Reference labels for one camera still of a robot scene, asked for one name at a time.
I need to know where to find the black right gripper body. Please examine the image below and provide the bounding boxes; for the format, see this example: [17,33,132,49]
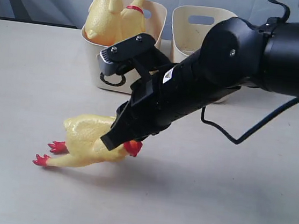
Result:
[117,63,222,137]

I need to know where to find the headless yellow rubber chicken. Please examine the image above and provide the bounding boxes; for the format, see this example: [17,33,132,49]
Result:
[32,114,143,168]

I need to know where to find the yellow rubber chicken with head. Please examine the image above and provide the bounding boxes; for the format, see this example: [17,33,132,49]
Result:
[121,0,146,40]

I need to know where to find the large yellow rubber chicken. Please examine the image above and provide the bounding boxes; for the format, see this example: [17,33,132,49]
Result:
[84,0,123,46]

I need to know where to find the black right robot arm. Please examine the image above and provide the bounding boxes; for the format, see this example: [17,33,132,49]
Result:
[101,17,299,150]

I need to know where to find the cream bin marked X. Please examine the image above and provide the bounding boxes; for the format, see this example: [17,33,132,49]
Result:
[170,5,237,63]

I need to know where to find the cream bin marked O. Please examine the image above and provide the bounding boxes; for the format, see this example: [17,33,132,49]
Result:
[81,0,167,94]

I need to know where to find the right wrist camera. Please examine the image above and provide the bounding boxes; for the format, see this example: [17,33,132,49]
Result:
[97,33,174,81]

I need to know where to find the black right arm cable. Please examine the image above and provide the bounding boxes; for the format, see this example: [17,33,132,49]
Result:
[197,0,299,153]

